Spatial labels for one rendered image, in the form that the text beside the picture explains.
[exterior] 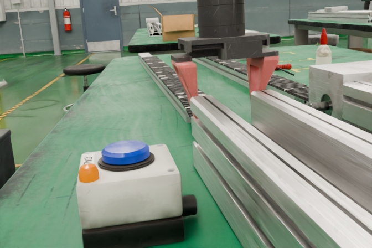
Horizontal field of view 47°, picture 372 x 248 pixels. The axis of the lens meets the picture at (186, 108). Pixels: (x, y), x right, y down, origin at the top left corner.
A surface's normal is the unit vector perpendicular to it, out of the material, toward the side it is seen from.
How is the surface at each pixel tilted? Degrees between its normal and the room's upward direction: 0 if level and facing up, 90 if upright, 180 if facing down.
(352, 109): 90
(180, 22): 69
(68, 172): 0
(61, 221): 0
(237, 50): 90
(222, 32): 90
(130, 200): 90
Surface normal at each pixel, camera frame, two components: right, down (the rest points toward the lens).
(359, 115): -0.98, 0.10
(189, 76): 0.19, 0.55
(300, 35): 0.06, 0.22
